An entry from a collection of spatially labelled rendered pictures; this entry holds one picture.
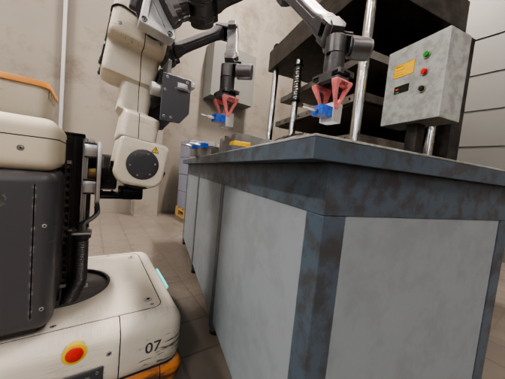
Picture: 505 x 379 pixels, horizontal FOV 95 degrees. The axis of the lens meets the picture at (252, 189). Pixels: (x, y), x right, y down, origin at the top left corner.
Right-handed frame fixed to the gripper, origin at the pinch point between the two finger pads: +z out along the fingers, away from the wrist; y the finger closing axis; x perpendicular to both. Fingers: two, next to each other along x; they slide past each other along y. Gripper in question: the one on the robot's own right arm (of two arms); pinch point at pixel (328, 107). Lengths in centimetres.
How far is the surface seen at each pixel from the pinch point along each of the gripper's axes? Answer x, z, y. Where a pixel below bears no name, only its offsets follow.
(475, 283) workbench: -27, 44, -30
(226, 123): 16.0, 2.8, 37.0
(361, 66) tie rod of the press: -64, -44, 39
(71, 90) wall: 101, -59, 321
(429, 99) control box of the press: -72, -20, 5
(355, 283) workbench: 14.1, 39.9, -24.0
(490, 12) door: -337, -200, 68
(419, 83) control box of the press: -73, -29, 11
